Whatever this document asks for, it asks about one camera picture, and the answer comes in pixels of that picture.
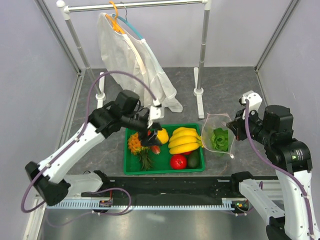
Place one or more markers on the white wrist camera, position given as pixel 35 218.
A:
pixel 254 99
pixel 156 112

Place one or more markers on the dark green avocado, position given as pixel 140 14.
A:
pixel 193 160

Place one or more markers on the yellow lemon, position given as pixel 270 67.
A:
pixel 163 136

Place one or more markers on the white garment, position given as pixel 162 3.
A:
pixel 123 52

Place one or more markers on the orange plastic pineapple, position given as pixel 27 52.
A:
pixel 142 152

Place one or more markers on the red fruit under bananas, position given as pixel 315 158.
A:
pixel 187 153

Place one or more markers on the orange clothes hanger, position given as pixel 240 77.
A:
pixel 113 19

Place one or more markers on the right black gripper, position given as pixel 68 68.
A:
pixel 237 125

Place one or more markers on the white slotted cable duct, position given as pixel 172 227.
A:
pixel 95 204

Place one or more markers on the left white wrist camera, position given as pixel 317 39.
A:
pixel 156 112

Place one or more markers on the clear dotted zip top bag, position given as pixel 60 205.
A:
pixel 212 122

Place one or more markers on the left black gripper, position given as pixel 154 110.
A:
pixel 147 140

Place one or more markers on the green plastic lettuce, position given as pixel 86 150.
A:
pixel 220 140

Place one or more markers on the red watermelon slice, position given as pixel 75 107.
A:
pixel 155 149

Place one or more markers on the teal clothes hanger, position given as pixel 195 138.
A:
pixel 133 29

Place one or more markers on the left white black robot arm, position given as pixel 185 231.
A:
pixel 50 176

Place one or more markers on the red tomato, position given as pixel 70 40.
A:
pixel 178 162

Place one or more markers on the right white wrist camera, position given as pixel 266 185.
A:
pixel 254 99

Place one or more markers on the silver white clothes rack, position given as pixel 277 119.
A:
pixel 198 71

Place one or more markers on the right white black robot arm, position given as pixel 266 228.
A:
pixel 292 162

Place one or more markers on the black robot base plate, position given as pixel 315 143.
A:
pixel 176 190

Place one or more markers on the yellow banana bunch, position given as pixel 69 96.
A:
pixel 184 139

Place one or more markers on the green plastic tray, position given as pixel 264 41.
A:
pixel 160 162

